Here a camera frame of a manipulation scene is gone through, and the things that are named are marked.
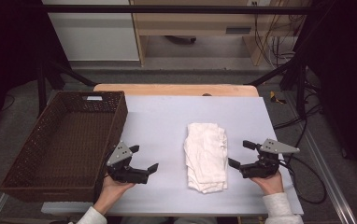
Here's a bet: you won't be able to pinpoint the white cabinet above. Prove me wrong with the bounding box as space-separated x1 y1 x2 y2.
41 0 140 62

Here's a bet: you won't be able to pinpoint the black curtain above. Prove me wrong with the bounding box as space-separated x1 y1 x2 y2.
0 0 72 139
293 0 357 183

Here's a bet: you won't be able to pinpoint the person's right hand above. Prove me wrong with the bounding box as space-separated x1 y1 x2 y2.
250 170 285 197

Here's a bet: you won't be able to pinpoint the dark chair base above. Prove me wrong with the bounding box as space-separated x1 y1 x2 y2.
163 35 197 45

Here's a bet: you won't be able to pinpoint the white towel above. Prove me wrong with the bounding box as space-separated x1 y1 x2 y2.
183 122 229 195

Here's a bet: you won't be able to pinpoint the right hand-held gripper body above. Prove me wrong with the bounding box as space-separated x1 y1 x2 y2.
238 138 301 179

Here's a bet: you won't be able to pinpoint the brown wicker basket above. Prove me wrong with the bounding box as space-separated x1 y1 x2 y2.
0 90 129 203

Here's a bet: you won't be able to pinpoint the bundle of hanging cables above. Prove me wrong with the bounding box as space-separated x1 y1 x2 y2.
253 5 306 69

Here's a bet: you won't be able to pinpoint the wooden table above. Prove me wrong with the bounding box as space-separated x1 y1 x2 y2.
93 83 260 98

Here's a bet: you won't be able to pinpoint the yellow and black tape piece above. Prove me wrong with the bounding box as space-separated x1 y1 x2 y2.
269 91 288 105

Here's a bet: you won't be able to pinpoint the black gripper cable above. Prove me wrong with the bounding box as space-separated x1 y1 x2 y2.
278 153 328 205

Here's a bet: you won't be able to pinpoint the person's left hand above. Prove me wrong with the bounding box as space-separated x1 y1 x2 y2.
93 175 136 217

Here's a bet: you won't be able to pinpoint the black horizontal frame bar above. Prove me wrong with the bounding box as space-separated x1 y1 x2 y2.
40 4 312 15

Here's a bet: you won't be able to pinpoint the black metal stand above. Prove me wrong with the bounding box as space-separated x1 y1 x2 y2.
245 57 309 121
36 59 98 118

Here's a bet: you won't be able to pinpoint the black floor cables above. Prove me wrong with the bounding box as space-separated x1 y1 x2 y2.
273 71 325 131

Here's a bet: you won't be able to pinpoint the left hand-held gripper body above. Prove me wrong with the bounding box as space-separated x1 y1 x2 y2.
106 140 151 185

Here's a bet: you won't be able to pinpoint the light wooden desk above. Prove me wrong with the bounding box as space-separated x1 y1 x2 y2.
129 0 312 67

